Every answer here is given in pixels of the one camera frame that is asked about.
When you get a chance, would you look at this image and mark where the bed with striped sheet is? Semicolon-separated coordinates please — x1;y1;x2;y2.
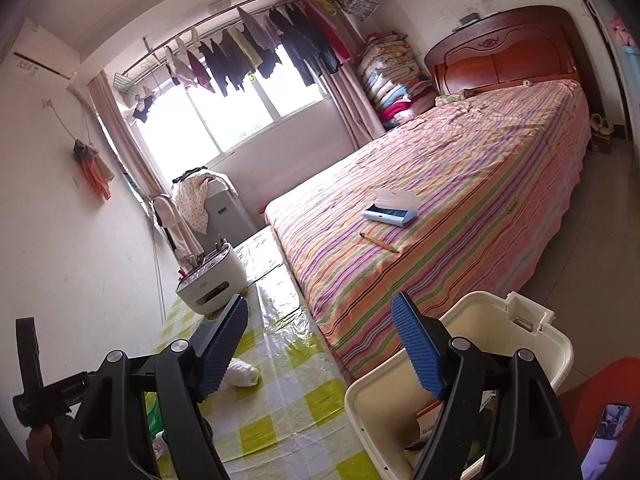
263;80;592;381

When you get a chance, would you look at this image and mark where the green snack packet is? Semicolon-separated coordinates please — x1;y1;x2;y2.
144;392;166;443

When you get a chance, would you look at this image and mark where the person's left hand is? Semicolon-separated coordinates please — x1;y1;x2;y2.
25;422;57;480

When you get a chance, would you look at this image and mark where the metal clothes rail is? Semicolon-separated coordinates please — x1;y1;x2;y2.
122;0;346;76

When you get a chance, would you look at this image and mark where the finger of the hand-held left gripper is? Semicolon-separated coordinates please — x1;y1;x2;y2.
15;317;46;397

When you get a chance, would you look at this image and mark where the white and red medicine box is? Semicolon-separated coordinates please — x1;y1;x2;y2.
416;390;501;438

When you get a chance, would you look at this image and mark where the white tissue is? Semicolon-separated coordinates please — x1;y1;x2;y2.
227;358;261;389

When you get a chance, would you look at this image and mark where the smartphone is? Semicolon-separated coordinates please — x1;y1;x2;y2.
581;402;632;480

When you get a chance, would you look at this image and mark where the blue pencil case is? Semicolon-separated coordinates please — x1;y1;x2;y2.
362;188;418;228

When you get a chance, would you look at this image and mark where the stack of folded quilts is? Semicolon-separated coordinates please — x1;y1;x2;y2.
356;32;437;131

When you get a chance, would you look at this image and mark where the wooden bed headboard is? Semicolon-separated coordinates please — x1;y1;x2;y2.
424;5;603;116

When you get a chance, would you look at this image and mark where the orange and grey hanging cloth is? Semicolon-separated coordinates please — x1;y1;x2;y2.
72;139;116;202

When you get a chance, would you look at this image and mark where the green checked tablecloth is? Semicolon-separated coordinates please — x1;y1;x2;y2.
150;226;381;480

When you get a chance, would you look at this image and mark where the window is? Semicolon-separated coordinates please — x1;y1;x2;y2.
132;45;333;161

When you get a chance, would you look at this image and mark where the yellow pencil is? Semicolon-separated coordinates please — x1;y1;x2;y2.
360;232;400;254

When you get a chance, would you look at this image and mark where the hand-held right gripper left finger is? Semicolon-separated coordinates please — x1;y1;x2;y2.
59;294;249;480

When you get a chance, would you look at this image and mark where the white corrugated hose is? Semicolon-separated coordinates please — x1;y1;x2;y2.
67;85;108;133

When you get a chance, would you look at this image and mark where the small cardboard box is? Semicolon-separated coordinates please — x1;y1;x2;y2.
590;132;617;155

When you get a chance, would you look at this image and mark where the white appliance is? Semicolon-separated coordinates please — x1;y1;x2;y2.
205;175;261;248

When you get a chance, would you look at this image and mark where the beige curtain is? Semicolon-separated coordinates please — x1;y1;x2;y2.
89;71;168;201
320;67;386;148

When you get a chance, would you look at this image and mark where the white plastic bin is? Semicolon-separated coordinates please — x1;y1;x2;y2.
344;291;575;480

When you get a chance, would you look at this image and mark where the white air conditioner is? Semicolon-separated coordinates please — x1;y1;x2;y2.
0;16;81;81

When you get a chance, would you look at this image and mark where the white hanging garment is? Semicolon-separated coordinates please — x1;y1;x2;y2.
152;195;203;266

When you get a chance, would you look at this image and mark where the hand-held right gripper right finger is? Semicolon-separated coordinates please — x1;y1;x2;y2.
391;291;583;480

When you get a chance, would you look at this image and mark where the dotted cloth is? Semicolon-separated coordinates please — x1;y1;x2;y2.
172;172;226;233

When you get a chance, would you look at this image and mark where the white desktop organizer box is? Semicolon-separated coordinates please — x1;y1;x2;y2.
175;241;248;317

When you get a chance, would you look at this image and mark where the pair of beige slippers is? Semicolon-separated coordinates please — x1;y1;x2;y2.
590;113;616;137

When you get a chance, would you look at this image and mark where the row of hanging clothes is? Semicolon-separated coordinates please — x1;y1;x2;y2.
165;0;381;98

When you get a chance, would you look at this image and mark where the red stool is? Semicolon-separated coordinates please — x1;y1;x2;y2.
557;357;640;480

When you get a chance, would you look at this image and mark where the dark garment on hanger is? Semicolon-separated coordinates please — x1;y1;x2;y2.
127;87;156;123

